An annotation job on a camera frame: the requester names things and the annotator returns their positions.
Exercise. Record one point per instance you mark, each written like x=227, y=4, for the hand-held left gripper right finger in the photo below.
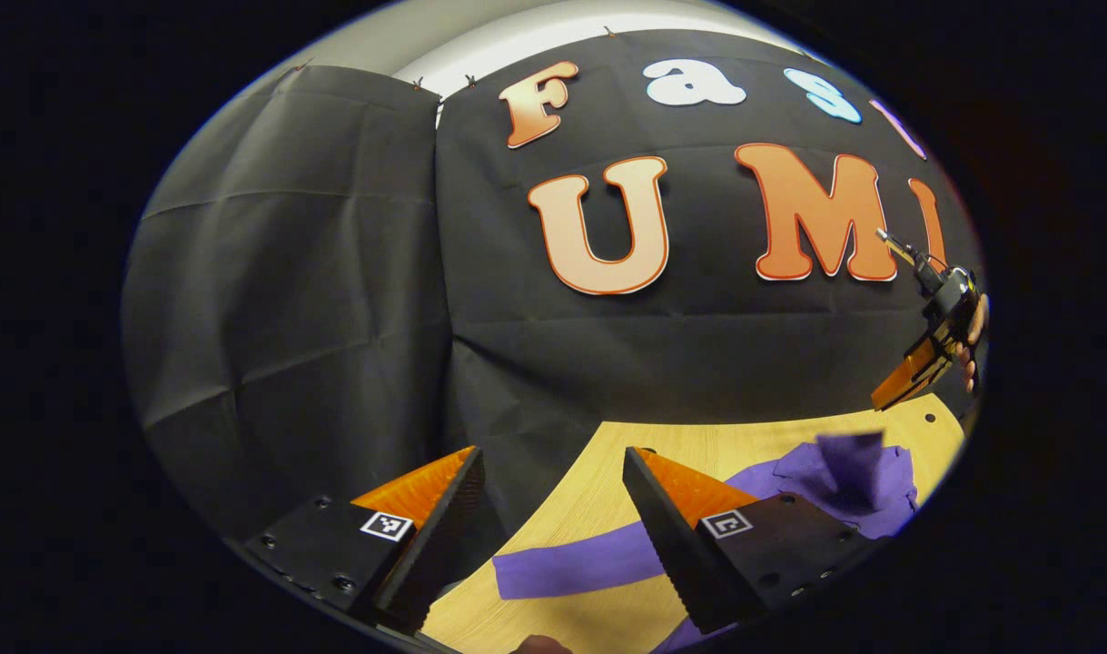
x=662, y=545

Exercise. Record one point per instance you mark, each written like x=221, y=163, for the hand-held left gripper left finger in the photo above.
x=435, y=554

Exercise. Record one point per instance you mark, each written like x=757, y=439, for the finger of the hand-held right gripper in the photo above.
x=912, y=372

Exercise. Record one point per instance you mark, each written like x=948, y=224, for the purple knit garment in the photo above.
x=589, y=563

